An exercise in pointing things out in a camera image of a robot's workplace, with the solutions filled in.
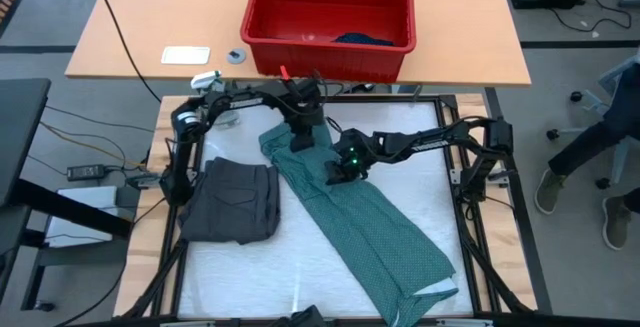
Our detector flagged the white flat card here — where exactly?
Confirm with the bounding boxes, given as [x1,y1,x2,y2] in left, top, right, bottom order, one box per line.
[160,45,211,65]

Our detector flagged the teal patterned shirt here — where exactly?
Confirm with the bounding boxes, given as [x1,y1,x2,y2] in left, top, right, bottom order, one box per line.
[258,121,459,327]

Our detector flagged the white box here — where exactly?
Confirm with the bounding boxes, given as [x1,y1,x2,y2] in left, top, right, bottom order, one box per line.
[47,186,121,253]

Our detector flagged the light wooden desk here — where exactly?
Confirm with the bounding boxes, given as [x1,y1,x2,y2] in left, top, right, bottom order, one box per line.
[64,0,532,88]

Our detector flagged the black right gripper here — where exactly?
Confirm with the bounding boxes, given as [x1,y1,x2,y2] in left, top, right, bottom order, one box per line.
[325,129,375,186]

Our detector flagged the black side table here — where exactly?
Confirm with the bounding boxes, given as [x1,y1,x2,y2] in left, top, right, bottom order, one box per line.
[0,76,134,327]

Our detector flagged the red plastic laundry bin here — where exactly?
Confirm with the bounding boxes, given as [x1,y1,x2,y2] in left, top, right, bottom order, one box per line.
[239,0,417,84]

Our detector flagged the black desk cable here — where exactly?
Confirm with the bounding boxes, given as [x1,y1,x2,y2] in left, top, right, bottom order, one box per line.
[88,0,162,103]

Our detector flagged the person's shoe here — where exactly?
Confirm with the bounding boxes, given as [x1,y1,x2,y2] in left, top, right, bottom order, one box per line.
[533,168,569,216]
[602,196,636,252]

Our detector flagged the navy blue garment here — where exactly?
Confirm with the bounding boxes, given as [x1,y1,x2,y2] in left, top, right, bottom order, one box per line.
[333,31,396,47]

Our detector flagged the dark grey shorts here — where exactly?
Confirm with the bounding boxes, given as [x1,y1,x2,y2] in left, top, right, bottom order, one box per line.
[178,155,281,245]

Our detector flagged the clear spray bottle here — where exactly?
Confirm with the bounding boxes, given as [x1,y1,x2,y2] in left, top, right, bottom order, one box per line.
[191,70,241,129]

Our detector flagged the person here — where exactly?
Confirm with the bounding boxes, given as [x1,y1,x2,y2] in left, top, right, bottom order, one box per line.
[533,49,640,252]

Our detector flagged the black aluminium table frame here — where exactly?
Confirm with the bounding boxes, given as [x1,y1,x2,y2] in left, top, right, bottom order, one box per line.
[117,92,539,318]

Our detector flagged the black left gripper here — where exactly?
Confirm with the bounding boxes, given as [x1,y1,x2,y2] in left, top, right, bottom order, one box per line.
[284,84,327,153]

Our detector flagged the black power adapter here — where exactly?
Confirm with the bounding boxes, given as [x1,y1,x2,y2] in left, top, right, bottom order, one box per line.
[66,164,107,184]

